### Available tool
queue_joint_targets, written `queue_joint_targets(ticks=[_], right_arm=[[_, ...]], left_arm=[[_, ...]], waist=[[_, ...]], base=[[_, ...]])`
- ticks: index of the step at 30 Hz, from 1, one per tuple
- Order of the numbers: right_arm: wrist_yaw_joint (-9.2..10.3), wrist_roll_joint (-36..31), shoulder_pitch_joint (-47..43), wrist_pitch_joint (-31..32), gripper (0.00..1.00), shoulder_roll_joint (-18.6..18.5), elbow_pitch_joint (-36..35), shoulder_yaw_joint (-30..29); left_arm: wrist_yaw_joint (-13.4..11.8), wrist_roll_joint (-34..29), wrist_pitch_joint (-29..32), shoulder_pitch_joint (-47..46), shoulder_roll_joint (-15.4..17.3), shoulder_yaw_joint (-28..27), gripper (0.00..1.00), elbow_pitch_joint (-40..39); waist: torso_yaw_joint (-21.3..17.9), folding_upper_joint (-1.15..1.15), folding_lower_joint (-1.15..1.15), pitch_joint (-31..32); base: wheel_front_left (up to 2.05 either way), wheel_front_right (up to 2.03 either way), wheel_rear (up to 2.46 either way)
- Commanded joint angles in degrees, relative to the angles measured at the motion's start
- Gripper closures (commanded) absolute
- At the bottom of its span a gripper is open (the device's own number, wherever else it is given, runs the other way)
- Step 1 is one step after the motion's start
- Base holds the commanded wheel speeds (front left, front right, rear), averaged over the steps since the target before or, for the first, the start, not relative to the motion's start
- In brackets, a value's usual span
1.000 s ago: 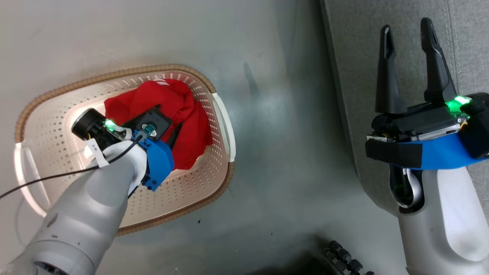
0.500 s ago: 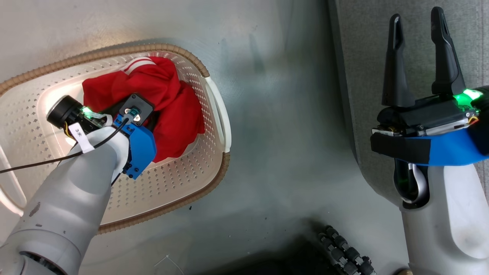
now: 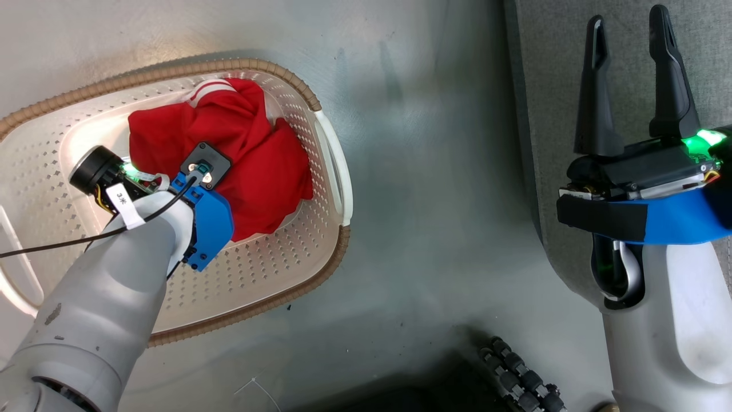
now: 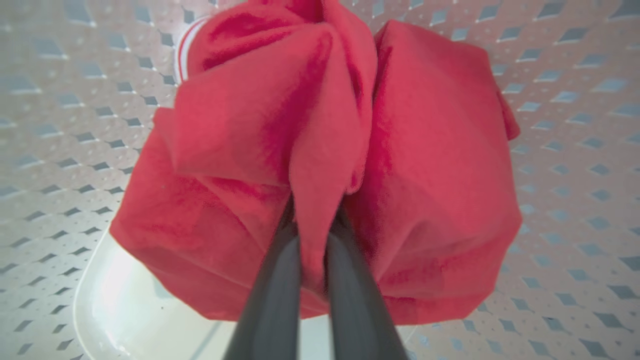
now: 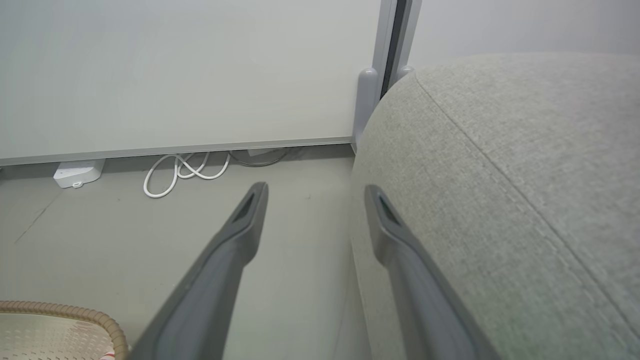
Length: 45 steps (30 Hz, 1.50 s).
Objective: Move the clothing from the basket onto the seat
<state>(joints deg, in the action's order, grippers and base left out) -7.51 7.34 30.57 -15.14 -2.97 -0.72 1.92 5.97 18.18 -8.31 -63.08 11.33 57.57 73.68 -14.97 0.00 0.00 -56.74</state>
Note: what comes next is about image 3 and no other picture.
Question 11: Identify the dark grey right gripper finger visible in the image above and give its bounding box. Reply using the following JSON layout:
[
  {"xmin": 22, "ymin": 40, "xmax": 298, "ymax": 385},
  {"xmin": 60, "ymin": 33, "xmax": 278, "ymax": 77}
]
[
  {"xmin": 574, "ymin": 15, "xmax": 624, "ymax": 157},
  {"xmin": 649, "ymin": 4, "xmax": 702, "ymax": 138}
]

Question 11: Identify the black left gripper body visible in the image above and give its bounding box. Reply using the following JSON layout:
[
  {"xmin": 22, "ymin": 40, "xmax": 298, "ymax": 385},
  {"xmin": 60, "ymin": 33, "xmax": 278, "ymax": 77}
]
[{"xmin": 68, "ymin": 145, "xmax": 173, "ymax": 216}]

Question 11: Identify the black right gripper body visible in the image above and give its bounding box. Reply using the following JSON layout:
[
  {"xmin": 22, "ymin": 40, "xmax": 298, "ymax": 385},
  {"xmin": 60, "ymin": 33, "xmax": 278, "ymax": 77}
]
[{"xmin": 558, "ymin": 128, "xmax": 732, "ymax": 201}]

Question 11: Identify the red and white garment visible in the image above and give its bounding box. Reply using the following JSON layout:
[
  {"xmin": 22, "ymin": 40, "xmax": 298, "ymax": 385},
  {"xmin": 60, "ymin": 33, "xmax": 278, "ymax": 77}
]
[{"xmin": 127, "ymin": 78, "xmax": 315, "ymax": 243}]

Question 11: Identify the white cable label tag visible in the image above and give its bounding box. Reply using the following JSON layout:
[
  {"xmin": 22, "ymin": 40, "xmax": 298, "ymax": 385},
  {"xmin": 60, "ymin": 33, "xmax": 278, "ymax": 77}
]
[{"xmin": 105, "ymin": 183, "xmax": 144, "ymax": 231}]

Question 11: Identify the white perforated laundry basket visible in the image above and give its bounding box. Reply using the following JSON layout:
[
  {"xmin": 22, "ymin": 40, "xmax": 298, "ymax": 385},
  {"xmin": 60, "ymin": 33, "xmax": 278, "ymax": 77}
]
[{"xmin": 0, "ymin": 57, "xmax": 354, "ymax": 348}]

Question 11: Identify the grey fabric sofa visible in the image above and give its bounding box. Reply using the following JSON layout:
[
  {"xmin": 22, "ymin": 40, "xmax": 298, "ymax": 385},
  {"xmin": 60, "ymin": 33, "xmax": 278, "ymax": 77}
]
[{"xmin": 503, "ymin": 0, "xmax": 732, "ymax": 312}]

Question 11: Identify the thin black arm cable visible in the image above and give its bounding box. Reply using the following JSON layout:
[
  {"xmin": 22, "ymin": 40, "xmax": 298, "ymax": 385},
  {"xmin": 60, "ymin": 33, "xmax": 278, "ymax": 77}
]
[{"xmin": 0, "ymin": 175, "xmax": 199, "ymax": 260}]

